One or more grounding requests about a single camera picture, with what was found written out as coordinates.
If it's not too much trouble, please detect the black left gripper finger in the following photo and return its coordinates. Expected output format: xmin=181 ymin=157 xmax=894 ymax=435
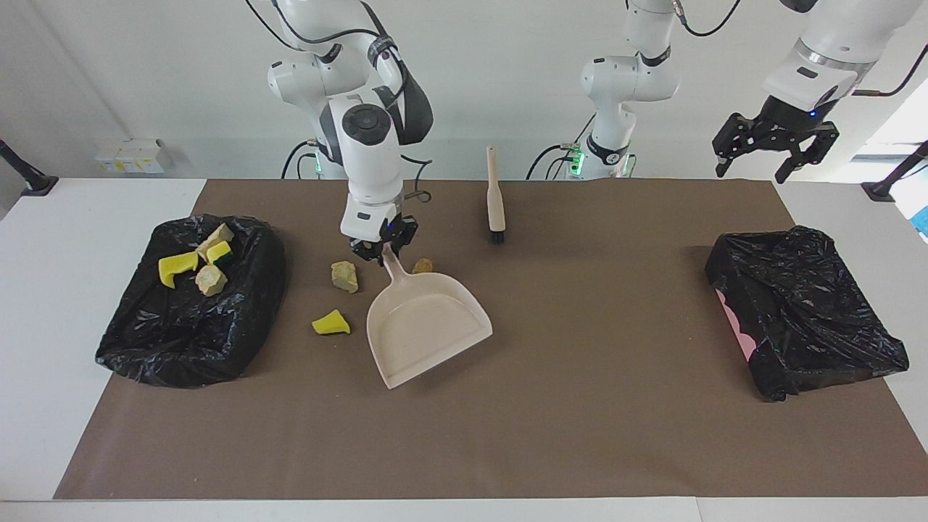
xmin=774 ymin=122 xmax=841 ymax=185
xmin=712 ymin=112 xmax=763 ymax=179

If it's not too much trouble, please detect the plain yellow sponge piece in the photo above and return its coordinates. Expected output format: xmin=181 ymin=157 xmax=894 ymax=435
xmin=312 ymin=309 xmax=352 ymax=336

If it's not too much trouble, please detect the beige plastic dustpan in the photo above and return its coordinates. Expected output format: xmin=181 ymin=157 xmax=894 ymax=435
xmin=366 ymin=244 xmax=494 ymax=390

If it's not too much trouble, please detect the notched yellow green sponge piece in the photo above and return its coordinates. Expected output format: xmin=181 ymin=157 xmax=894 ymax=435
xmin=158 ymin=251 xmax=200 ymax=289

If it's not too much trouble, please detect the black bag over pink bin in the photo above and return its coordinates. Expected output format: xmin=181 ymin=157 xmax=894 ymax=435
xmin=705 ymin=225 xmax=910 ymax=402

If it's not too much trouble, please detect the pink plastic bin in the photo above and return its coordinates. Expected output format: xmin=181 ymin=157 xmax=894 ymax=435
xmin=714 ymin=288 xmax=758 ymax=360

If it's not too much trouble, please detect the black trash bag bin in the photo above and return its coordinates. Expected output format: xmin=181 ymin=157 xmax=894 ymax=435
xmin=95 ymin=213 xmax=287 ymax=389

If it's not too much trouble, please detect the brown paper table mat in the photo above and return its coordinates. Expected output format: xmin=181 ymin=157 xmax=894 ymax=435
xmin=54 ymin=179 xmax=928 ymax=500

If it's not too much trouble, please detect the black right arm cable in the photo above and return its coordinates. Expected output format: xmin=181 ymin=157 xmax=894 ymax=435
xmin=246 ymin=0 xmax=434 ymax=205

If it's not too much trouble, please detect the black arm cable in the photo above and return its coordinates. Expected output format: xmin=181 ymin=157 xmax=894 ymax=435
xmin=246 ymin=0 xmax=434 ymax=205
xmin=671 ymin=0 xmax=928 ymax=96

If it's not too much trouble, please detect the black camera stand clamp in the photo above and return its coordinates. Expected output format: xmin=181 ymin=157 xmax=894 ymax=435
xmin=0 ymin=138 xmax=59 ymax=196
xmin=861 ymin=141 xmax=928 ymax=202

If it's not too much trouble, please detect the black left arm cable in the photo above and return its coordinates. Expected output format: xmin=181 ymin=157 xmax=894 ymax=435
xmin=671 ymin=0 xmax=928 ymax=96

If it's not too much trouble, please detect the black right base cable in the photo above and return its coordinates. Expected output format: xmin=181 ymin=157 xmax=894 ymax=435
xmin=281 ymin=140 xmax=320 ymax=180

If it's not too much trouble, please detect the black base cable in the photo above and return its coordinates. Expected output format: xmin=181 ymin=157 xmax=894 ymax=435
xmin=526 ymin=112 xmax=597 ymax=180
xmin=281 ymin=140 xmax=320 ymax=180

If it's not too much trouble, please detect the black left base cable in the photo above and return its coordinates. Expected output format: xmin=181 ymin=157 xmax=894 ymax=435
xmin=526 ymin=112 xmax=597 ymax=180

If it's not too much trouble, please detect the white wall outlet box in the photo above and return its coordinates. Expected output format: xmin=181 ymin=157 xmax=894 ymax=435
xmin=94 ymin=138 xmax=167 ymax=175

